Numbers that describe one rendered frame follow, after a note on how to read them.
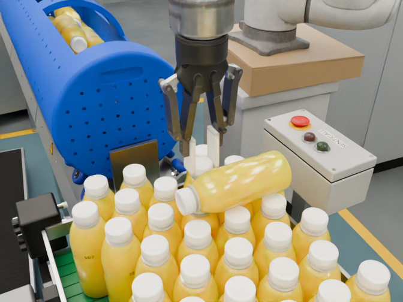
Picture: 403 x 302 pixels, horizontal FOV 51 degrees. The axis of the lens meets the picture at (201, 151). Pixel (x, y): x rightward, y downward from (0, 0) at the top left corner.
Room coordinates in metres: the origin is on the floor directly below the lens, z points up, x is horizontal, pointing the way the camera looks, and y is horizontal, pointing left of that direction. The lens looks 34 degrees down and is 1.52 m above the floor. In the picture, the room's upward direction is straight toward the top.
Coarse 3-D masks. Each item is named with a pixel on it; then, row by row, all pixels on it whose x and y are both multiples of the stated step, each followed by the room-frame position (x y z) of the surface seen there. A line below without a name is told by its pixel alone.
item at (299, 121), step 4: (296, 116) 0.71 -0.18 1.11; (300, 116) 0.71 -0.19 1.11; (304, 116) 0.71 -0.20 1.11; (292, 120) 0.70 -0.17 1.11; (296, 120) 0.69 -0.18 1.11; (300, 120) 0.69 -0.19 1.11; (304, 120) 0.69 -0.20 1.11; (308, 120) 0.70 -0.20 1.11; (296, 124) 0.68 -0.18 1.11; (300, 124) 0.68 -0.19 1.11; (304, 124) 0.68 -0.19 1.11; (308, 124) 0.69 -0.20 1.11
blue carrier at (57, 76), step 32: (0, 0) 1.43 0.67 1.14; (32, 0) 1.15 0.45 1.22; (64, 0) 1.08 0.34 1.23; (32, 32) 0.98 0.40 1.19; (96, 32) 1.39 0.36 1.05; (32, 64) 0.87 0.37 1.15; (64, 64) 0.75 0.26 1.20; (96, 64) 0.71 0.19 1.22; (128, 64) 0.74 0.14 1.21; (160, 64) 0.76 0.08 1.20; (64, 96) 0.68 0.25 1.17; (96, 96) 0.70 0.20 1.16; (128, 96) 0.73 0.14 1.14; (160, 96) 0.76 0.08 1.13; (64, 128) 0.67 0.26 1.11; (96, 128) 0.70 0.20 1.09; (128, 128) 0.73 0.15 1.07; (160, 128) 0.76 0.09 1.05; (96, 160) 0.69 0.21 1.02; (160, 160) 0.76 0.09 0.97
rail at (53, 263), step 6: (42, 234) 0.53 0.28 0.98; (48, 240) 0.51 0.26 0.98; (48, 246) 0.50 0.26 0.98; (48, 252) 0.48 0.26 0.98; (54, 264) 0.46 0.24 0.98; (54, 270) 0.45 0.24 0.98; (54, 276) 0.43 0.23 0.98; (60, 282) 0.42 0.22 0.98; (60, 288) 0.41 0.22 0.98; (60, 294) 0.40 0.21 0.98; (66, 300) 0.39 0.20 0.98
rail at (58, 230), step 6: (180, 186) 0.66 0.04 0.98; (60, 222) 0.55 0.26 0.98; (66, 222) 0.55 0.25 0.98; (72, 222) 0.56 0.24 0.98; (48, 228) 0.54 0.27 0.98; (54, 228) 0.54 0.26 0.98; (60, 228) 0.55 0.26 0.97; (66, 228) 0.55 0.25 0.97; (48, 234) 0.54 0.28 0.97; (54, 234) 0.54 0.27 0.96; (60, 234) 0.55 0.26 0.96; (66, 234) 0.55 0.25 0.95
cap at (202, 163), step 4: (200, 156) 0.59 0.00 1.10; (204, 156) 0.59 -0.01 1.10; (196, 160) 0.58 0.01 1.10; (200, 160) 0.58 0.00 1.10; (204, 160) 0.58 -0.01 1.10; (208, 160) 0.58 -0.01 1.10; (196, 164) 0.57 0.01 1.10; (200, 164) 0.57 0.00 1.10; (204, 164) 0.57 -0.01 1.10; (208, 164) 0.57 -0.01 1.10; (212, 164) 0.57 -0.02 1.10; (196, 168) 0.56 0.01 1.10; (200, 168) 0.56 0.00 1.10; (204, 168) 0.56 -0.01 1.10; (208, 168) 0.56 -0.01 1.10; (212, 168) 0.57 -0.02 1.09; (196, 172) 0.56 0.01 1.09; (200, 172) 0.56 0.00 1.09; (204, 172) 0.56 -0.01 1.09; (196, 176) 0.56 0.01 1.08
